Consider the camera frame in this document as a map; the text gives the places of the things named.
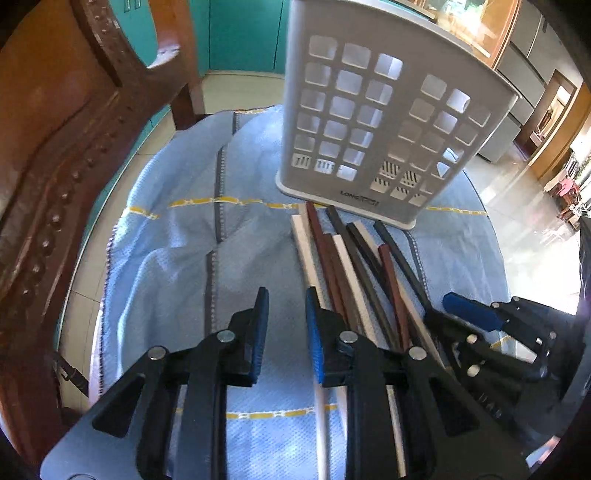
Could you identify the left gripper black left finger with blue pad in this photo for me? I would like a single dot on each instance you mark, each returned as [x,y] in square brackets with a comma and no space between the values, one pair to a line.
[172,405]

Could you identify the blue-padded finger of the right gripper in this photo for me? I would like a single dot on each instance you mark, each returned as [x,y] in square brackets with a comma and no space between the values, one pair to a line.
[472,311]

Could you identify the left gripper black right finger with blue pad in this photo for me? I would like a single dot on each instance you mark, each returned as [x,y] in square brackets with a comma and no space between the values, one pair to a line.
[403,416]

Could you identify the black chopstick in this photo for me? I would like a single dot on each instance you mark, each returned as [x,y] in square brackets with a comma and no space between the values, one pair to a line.
[402,262]
[374,304]
[371,258]

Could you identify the red-brown chopstick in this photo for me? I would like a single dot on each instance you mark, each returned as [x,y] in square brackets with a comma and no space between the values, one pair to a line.
[399,307]

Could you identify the white chopstick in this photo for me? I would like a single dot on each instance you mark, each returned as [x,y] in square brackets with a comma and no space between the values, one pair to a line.
[311,280]

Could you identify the cream chopstick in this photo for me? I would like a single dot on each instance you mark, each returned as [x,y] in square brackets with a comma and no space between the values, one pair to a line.
[366,324]

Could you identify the brown chopstick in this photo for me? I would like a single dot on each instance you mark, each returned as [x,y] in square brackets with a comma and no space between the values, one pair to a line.
[346,299]

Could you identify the dark red chopstick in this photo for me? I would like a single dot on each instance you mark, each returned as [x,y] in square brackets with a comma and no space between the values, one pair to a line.
[323,254]

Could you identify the teal kitchen cabinets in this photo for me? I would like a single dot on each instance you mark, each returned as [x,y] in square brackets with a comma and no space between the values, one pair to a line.
[246,36]

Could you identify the blue cloth table mat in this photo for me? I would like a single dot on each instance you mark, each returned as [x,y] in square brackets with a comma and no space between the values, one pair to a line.
[204,227]

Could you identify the white plastic utensil holder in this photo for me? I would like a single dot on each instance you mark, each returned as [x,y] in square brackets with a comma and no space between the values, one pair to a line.
[382,108]

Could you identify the grey refrigerator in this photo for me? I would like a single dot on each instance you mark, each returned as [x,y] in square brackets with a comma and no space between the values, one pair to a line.
[538,65]

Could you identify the wooden glass sliding door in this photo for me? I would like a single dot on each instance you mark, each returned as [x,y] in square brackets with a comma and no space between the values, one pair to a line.
[486,26]

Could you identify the brown wooden chair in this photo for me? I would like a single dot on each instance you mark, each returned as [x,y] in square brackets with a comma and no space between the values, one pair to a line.
[74,100]

